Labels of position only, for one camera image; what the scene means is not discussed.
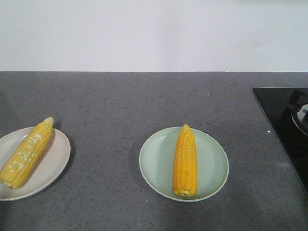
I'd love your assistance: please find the yellow corn cob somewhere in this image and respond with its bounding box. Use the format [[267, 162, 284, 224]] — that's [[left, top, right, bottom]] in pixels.
[[172, 124, 197, 197]]

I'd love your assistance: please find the pale corn cob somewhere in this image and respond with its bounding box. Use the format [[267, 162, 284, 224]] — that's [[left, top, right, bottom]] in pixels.
[[0, 117, 54, 189]]

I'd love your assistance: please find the beige round plate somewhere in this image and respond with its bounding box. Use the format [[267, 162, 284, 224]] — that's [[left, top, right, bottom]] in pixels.
[[0, 127, 71, 201]]

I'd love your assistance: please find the black glass gas stove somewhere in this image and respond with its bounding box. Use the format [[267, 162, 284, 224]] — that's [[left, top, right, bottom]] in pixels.
[[253, 87, 308, 190]]

